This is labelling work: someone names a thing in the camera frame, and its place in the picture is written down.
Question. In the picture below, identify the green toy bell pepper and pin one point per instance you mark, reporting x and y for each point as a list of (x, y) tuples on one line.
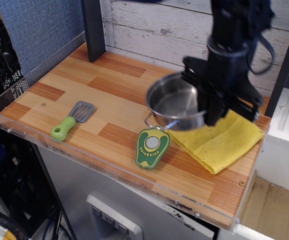
[(151, 145)]

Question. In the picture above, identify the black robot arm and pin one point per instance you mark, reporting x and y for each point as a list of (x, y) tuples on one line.
[(238, 21)]

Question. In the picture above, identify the black vertical post left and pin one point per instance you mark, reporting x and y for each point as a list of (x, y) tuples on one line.
[(94, 30)]

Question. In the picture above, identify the black vertical post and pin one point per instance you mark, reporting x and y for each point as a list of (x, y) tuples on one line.
[(94, 30), (278, 87)]

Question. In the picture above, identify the black vertical post right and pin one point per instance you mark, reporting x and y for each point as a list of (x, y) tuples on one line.
[(278, 87)]

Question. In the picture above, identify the toy spatula green handle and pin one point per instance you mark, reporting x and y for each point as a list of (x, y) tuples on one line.
[(80, 113)]

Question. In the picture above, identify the white ridged block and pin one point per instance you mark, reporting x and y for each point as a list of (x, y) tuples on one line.
[(288, 117)]

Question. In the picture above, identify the yellow cloth napkin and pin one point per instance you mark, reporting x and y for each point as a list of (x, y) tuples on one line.
[(217, 147)]

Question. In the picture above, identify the clear acrylic table guard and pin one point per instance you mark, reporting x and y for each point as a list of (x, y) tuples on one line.
[(116, 86)]

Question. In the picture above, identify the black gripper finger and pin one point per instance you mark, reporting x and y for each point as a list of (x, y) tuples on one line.
[(216, 108)]

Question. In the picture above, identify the small steel pot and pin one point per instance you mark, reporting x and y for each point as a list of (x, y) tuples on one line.
[(174, 104)]

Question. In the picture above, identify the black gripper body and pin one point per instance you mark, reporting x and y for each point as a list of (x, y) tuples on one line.
[(224, 74)]

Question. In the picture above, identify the stainless steel cabinet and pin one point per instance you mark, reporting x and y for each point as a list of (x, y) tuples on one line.
[(96, 204)]

